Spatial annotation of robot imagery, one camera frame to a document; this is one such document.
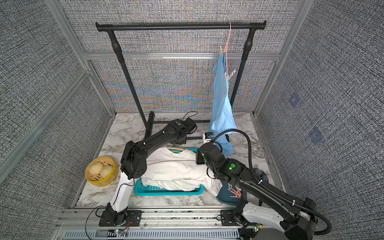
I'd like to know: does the light blue t-shirt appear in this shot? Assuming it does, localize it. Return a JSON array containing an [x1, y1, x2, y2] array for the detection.
[[209, 54, 237, 137]]

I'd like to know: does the yellow wooden hanger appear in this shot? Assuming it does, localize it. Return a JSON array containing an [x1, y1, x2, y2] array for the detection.
[[167, 147, 185, 153]]

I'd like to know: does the white t-shirt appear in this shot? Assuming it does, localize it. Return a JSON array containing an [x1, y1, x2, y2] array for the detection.
[[142, 160, 223, 197]]

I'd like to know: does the beige clothespin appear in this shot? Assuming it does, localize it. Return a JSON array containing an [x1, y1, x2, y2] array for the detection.
[[225, 70, 236, 81]]

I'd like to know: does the pink clothes hanger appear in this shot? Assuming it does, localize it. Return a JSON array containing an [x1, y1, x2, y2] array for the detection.
[[225, 23, 232, 76]]

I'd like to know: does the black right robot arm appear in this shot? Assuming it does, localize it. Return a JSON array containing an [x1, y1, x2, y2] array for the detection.
[[196, 143, 317, 240]]

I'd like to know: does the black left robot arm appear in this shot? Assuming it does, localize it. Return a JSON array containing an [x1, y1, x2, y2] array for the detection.
[[102, 118, 197, 226]]

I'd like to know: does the pile of pastel clothespins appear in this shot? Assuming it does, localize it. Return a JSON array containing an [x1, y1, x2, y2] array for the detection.
[[228, 186, 242, 199]]

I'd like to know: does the black clothes rack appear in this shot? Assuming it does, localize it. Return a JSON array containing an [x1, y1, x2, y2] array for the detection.
[[95, 21, 267, 138]]

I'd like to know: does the dark teal clothespin tray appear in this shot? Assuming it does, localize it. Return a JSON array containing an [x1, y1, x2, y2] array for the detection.
[[216, 182, 247, 206]]

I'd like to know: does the dark flower-shaped bowl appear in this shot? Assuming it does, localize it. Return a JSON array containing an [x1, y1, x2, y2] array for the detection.
[[254, 169, 269, 183]]

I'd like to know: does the teal plastic basket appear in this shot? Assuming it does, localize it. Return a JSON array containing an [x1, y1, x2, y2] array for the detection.
[[134, 147, 204, 196]]

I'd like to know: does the yellow bamboo steamer basket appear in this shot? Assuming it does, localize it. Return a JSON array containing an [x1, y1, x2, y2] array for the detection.
[[85, 156, 119, 187]]

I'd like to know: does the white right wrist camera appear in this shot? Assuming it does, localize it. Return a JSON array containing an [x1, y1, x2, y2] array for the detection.
[[202, 132, 214, 144]]

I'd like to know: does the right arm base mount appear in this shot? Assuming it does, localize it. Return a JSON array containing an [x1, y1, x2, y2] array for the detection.
[[216, 210, 241, 227]]

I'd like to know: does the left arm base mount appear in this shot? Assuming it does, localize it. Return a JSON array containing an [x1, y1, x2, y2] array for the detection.
[[99, 210, 143, 227]]

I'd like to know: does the black corrugated cable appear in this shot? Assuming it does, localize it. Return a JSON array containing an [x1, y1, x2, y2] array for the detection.
[[209, 128, 333, 236]]

